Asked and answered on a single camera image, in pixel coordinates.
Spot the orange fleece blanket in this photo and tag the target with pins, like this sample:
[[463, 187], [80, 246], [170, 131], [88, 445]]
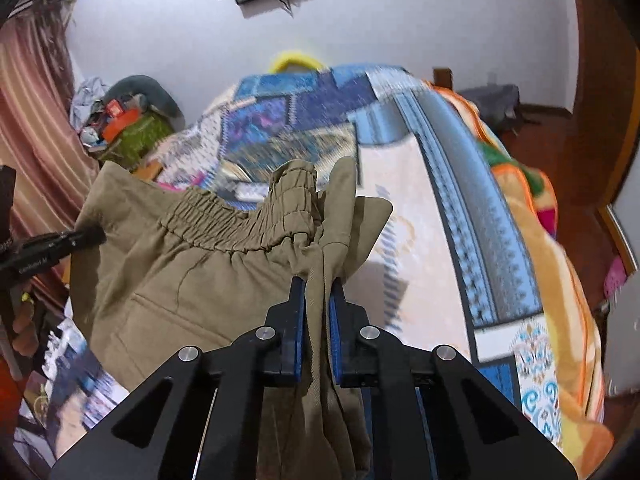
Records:
[[565, 285]]

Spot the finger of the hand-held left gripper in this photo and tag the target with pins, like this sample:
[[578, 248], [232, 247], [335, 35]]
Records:
[[82, 238]]

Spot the pink plastic item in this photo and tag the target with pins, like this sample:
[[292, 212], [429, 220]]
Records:
[[616, 277]]

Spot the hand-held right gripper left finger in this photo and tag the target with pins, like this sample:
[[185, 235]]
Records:
[[298, 310]]

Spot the olive green pants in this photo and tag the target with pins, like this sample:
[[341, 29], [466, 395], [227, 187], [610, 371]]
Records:
[[175, 270]]

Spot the grey backpack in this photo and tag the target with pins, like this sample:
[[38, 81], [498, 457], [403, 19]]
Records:
[[490, 102]]

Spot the green storage box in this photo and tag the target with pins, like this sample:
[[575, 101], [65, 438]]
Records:
[[140, 135]]

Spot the wooden bed post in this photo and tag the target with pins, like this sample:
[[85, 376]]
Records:
[[442, 79]]

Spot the striped red curtain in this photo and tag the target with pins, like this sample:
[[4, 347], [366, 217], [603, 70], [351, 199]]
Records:
[[40, 110]]

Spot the yellow wooden board with cutouts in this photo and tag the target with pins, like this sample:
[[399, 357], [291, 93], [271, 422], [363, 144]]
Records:
[[147, 172]]

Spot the grey curved pillow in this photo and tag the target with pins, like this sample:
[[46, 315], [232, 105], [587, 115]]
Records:
[[150, 87]]

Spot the wooden door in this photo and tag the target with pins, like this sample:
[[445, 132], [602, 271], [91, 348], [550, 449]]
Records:
[[600, 85]]

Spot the white sliding wardrobe door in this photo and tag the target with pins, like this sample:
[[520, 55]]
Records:
[[631, 210]]

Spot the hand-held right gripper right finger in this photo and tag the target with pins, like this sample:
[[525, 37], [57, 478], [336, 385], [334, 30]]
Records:
[[336, 320]]

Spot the white appliance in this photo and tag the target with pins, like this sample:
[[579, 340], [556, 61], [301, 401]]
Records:
[[622, 350]]

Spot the yellow foam tube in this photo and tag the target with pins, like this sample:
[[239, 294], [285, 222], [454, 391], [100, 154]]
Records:
[[295, 56]]

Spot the person's left hand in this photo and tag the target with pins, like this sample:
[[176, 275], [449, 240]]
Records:
[[25, 330]]

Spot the pale blue cloth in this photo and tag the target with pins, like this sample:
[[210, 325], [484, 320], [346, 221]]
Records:
[[87, 97]]

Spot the blue patchwork blanket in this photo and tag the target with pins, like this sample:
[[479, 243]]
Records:
[[425, 240]]

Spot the orange box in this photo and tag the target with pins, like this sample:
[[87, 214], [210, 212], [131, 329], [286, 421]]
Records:
[[120, 122]]

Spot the small red box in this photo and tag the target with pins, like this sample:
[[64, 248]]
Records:
[[115, 108]]

